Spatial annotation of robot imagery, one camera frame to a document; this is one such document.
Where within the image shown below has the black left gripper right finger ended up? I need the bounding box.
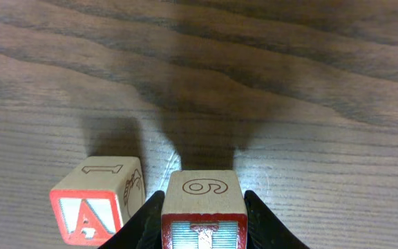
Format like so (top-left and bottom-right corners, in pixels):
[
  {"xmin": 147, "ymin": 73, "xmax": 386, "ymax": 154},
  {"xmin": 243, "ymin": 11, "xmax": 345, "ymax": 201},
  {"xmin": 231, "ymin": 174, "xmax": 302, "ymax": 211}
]
[{"xmin": 244, "ymin": 190, "xmax": 309, "ymax": 249}]

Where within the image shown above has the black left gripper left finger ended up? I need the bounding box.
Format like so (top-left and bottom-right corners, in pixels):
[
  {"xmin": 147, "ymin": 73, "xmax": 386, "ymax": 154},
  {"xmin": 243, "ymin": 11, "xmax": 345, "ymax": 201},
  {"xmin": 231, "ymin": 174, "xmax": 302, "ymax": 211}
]
[{"xmin": 99, "ymin": 190, "xmax": 165, "ymax": 249}]

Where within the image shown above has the red A block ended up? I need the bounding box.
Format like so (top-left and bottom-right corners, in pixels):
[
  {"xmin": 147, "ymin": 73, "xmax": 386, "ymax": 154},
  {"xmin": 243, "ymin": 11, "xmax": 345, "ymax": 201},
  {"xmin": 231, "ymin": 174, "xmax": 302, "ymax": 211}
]
[{"xmin": 49, "ymin": 156, "xmax": 146, "ymax": 246}]

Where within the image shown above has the red I block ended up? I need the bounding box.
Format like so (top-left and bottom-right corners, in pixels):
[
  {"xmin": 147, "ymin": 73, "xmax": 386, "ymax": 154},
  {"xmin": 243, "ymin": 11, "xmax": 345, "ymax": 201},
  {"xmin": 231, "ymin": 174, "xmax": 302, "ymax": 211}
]
[{"xmin": 161, "ymin": 170, "xmax": 248, "ymax": 249}]

